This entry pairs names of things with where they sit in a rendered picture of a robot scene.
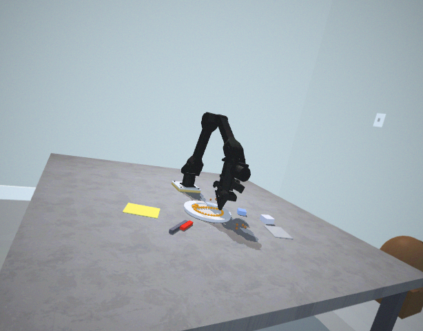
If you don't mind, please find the light blue cube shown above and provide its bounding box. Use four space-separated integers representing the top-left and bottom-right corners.
237 208 247 216

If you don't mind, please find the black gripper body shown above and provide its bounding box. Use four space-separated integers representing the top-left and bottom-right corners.
213 173 237 201

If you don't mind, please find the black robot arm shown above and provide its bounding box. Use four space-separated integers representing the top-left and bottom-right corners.
180 112 251 194

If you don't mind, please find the white block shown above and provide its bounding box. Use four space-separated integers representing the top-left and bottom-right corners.
260 214 275 224

